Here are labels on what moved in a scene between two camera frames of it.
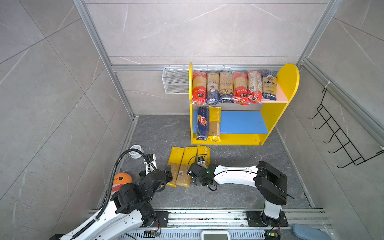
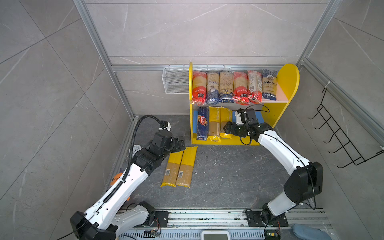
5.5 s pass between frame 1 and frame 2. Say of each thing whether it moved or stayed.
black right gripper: moved
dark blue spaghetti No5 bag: stayed
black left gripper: moved
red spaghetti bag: stayed
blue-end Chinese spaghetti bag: stayed
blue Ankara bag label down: stayed
